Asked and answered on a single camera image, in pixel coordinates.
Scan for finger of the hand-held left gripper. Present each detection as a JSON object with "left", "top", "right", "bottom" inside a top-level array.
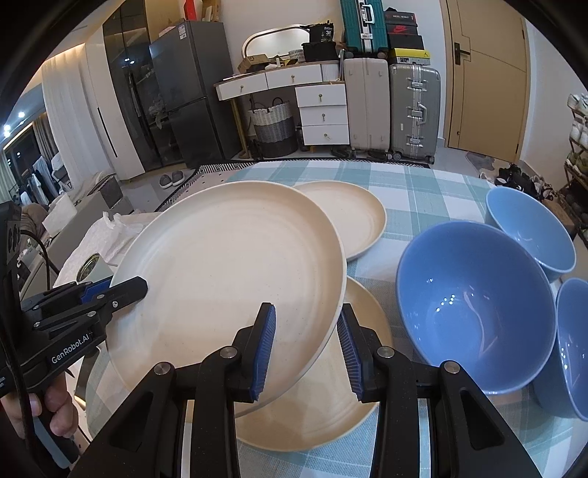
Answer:
[
  {"left": 33, "top": 276, "right": 149, "bottom": 335},
  {"left": 19, "top": 280, "right": 115, "bottom": 319}
]

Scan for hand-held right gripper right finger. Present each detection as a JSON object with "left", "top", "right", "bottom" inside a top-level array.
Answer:
[{"left": 337, "top": 304, "right": 544, "bottom": 478}]

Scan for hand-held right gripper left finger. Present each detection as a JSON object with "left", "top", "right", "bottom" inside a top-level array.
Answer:
[{"left": 94, "top": 302, "right": 276, "bottom": 478}]

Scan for cream plate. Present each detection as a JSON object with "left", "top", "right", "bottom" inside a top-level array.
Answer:
[
  {"left": 234, "top": 275, "right": 395, "bottom": 451},
  {"left": 107, "top": 181, "right": 346, "bottom": 406},
  {"left": 294, "top": 181, "right": 387, "bottom": 264}
]

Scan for large blue bowl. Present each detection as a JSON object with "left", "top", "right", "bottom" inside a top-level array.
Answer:
[
  {"left": 396, "top": 222, "right": 557, "bottom": 396},
  {"left": 533, "top": 277, "right": 588, "bottom": 420}
]

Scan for small blue bowl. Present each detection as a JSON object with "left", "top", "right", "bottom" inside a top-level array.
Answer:
[{"left": 485, "top": 186, "right": 577, "bottom": 283}]

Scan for person's left hand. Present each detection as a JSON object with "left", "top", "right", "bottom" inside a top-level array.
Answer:
[{"left": 0, "top": 374, "right": 80, "bottom": 442}]

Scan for white quilted cloth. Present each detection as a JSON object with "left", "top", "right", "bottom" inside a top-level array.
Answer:
[{"left": 60, "top": 210, "right": 161, "bottom": 288}]

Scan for dark speckled box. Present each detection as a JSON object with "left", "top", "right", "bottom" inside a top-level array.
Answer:
[{"left": 69, "top": 175, "right": 124, "bottom": 219}]

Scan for hanging clothes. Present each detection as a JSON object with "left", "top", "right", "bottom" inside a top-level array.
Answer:
[{"left": 25, "top": 154, "right": 62, "bottom": 198}]

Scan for teal white checked tablecloth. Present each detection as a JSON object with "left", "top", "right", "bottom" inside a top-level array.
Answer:
[{"left": 85, "top": 158, "right": 588, "bottom": 478}]

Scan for white cabinet with black glass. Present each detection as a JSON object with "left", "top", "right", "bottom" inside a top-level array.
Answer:
[{"left": 85, "top": 0, "right": 184, "bottom": 181}]

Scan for dark grey refrigerator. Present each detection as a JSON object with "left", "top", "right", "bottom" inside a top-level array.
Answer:
[{"left": 149, "top": 19, "right": 243, "bottom": 170}]

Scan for grey white woven basket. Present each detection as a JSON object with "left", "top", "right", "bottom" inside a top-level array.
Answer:
[{"left": 249, "top": 102, "right": 299, "bottom": 159}]

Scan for white dresser with drawers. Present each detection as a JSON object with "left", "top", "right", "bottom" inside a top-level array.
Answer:
[{"left": 215, "top": 62, "right": 348, "bottom": 152}]

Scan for pile of dark shoes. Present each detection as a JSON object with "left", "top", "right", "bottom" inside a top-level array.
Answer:
[{"left": 478, "top": 163, "right": 556, "bottom": 200}]

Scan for beige suitcase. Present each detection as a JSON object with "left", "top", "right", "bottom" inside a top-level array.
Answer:
[{"left": 344, "top": 57, "right": 391, "bottom": 154}]

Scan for silver suitcase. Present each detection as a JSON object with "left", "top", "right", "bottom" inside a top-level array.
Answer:
[{"left": 388, "top": 63, "right": 442, "bottom": 164}]

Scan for small cardboard box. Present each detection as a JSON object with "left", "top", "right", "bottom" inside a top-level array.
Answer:
[{"left": 239, "top": 55, "right": 269, "bottom": 74}]

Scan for gold shoe rack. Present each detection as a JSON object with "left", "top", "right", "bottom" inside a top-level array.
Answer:
[{"left": 558, "top": 92, "right": 588, "bottom": 217}]

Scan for oval gold-framed mirror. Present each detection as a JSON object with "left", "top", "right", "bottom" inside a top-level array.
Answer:
[{"left": 243, "top": 26, "right": 313, "bottom": 69}]

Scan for tan wooden door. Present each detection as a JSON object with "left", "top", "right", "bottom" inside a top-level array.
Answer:
[{"left": 441, "top": 0, "right": 529, "bottom": 165}]

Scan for black storage box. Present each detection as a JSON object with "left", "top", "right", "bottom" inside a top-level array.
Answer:
[{"left": 301, "top": 41, "right": 341, "bottom": 64}]

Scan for yellow black shoe box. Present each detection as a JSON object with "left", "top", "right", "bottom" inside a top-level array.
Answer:
[{"left": 388, "top": 48, "right": 431, "bottom": 66}]

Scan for row of sneakers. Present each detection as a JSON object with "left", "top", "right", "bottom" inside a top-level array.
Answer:
[{"left": 565, "top": 92, "right": 588, "bottom": 203}]

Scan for teal suitcase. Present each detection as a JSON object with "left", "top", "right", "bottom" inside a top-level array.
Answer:
[{"left": 340, "top": 0, "right": 386, "bottom": 60}]

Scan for dark shoe box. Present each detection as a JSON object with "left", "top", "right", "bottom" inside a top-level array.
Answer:
[{"left": 385, "top": 7, "right": 420, "bottom": 25}]

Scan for black cable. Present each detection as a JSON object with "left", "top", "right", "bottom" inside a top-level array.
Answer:
[{"left": 18, "top": 232, "right": 52, "bottom": 295}]

